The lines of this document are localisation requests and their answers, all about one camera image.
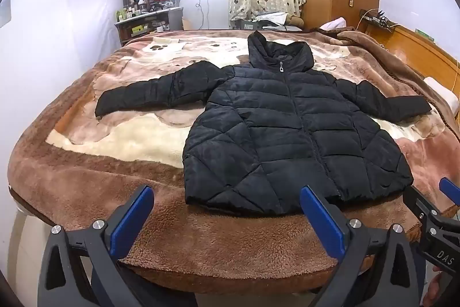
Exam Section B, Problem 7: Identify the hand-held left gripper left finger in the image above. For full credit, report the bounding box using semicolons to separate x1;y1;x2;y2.
38;184;155;307

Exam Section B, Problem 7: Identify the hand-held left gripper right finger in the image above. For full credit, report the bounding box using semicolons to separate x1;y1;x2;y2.
299;185;421;307

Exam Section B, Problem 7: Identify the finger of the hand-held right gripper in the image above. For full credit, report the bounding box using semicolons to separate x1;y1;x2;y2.
402;186;441;221
439;177;460;207

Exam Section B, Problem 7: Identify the black puffer jacket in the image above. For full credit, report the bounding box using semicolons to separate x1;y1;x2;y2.
94;30;433;216

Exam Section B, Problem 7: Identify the pile of clothes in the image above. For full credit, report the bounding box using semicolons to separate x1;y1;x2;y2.
252;11;292;31

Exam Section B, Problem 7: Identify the person's right hand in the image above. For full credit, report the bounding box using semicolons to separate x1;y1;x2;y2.
421;264;445;307

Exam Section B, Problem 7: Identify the brown printed fleece blanket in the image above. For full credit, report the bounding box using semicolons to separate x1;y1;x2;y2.
7;27;460;295

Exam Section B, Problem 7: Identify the white pillow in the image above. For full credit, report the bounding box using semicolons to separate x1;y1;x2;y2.
424;76;460;110

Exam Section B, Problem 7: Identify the wooden bed headboard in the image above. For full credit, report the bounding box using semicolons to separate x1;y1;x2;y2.
359;18;460;92

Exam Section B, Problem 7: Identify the green flat packet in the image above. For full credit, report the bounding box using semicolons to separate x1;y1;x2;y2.
415;27;437;40

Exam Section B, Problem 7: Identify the power strip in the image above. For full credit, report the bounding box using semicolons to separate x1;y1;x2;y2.
363;14;396;31

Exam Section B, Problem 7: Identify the brown plush toy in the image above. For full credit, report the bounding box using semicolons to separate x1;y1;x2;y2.
287;14;305;30

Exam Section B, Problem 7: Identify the dark storage box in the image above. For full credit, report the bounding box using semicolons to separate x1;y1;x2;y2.
230;19;257;30

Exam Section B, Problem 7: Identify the grey shelf unit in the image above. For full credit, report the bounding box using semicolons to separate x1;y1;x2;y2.
114;7;185;48

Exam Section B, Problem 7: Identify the row of bottles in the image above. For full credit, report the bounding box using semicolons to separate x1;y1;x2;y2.
116;0;152;23

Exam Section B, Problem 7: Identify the yellow cable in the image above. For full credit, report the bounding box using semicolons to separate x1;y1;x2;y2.
356;8;382;31

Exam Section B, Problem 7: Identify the hanging black cable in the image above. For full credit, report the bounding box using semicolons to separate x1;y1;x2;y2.
196;0;211;30

